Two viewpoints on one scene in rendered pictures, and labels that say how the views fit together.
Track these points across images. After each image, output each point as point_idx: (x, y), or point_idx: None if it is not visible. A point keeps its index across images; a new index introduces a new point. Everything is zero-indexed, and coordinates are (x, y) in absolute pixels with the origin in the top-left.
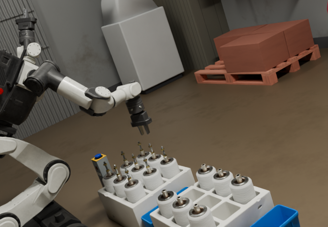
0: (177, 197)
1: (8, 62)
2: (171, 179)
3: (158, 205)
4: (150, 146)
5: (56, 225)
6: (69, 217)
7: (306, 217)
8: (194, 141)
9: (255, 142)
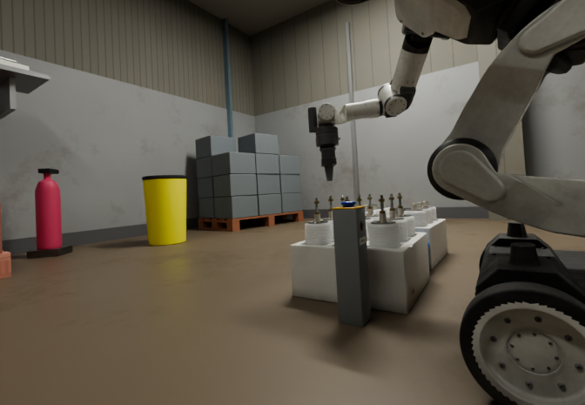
0: (420, 202)
1: None
2: None
3: (425, 214)
4: (332, 199)
5: (531, 234)
6: (501, 233)
7: None
8: (149, 296)
9: (223, 265)
